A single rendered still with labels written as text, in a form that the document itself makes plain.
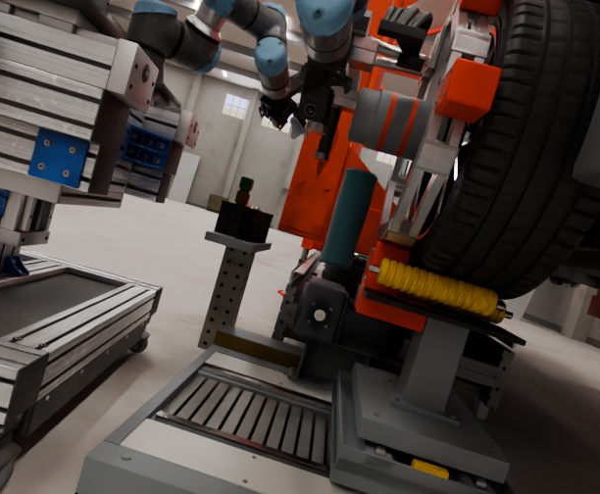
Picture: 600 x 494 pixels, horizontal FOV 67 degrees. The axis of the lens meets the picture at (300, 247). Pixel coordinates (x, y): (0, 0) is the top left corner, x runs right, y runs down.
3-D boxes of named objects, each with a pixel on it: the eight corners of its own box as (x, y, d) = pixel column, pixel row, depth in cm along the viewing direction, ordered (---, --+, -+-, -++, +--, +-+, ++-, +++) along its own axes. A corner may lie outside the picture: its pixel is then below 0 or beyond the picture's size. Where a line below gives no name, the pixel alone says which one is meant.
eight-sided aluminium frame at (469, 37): (428, 250, 82) (520, -48, 80) (393, 239, 82) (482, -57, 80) (391, 244, 136) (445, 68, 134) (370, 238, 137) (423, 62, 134)
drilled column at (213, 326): (222, 355, 173) (252, 249, 171) (197, 347, 174) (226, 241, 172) (227, 348, 183) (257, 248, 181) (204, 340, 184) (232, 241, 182)
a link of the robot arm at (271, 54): (285, 31, 106) (286, 63, 103) (289, 62, 116) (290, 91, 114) (252, 33, 106) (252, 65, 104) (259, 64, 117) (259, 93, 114)
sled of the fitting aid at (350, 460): (509, 546, 87) (525, 498, 86) (327, 485, 89) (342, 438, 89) (445, 432, 136) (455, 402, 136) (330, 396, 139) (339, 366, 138)
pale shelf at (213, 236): (251, 253, 151) (254, 244, 151) (203, 239, 152) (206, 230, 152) (270, 249, 194) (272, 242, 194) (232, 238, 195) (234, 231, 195)
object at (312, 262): (296, 333, 167) (313, 276, 166) (272, 325, 168) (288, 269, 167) (320, 275, 414) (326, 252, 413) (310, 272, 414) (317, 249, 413)
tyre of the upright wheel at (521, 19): (716, -58, 68) (537, 61, 133) (560, -94, 70) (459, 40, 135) (558, 343, 79) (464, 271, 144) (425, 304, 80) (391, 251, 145)
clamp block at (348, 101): (363, 112, 123) (368, 92, 123) (330, 103, 124) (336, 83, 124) (362, 117, 128) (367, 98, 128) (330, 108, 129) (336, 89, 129)
